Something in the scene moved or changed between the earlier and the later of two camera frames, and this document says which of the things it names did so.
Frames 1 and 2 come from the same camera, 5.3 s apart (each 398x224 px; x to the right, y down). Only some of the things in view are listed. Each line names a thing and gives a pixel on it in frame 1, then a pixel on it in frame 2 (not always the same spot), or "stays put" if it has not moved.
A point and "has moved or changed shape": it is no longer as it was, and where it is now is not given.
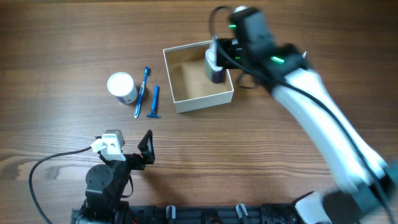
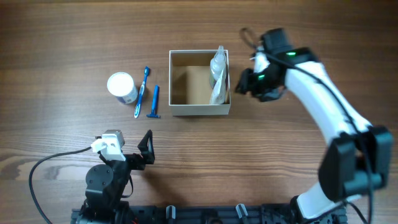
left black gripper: [137, 160] stays put
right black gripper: [224, 53] → [249, 82]
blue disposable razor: [155, 98] stays put
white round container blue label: [122, 86] stays put
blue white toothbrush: [137, 107] stays put
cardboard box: [191, 89] has moved or changed shape
